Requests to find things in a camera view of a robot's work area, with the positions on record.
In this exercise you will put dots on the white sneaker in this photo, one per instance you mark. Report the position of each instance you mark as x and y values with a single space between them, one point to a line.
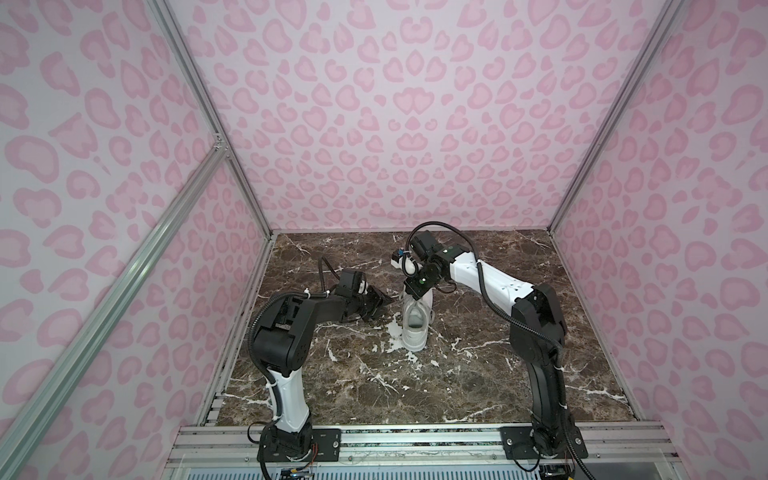
417 314

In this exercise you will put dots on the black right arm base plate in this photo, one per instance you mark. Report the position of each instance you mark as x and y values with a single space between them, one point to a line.
524 443

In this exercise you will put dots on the right corner frame post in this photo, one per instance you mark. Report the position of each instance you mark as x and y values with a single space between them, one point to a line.
663 27

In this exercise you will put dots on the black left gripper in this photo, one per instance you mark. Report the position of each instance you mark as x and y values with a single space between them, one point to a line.
378 301

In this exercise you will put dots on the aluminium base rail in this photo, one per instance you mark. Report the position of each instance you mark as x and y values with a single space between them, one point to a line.
615 450

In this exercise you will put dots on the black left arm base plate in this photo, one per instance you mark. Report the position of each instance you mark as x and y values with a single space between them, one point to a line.
318 444

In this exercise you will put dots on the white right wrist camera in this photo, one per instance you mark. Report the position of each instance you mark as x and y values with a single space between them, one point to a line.
401 259

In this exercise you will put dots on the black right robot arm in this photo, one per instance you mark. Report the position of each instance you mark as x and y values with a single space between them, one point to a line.
533 312

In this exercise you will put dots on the left corner frame post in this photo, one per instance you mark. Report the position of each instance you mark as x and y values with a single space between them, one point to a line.
171 30

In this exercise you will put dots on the aluminium diagonal frame strut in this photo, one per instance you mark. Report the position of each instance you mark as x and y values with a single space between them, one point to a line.
37 416

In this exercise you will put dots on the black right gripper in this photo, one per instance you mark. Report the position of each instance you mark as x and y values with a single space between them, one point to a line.
414 289

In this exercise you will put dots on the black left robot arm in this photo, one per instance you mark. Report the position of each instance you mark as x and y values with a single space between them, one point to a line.
278 343

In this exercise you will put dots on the corner frame post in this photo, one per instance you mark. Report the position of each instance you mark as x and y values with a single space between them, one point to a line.
171 30
663 27

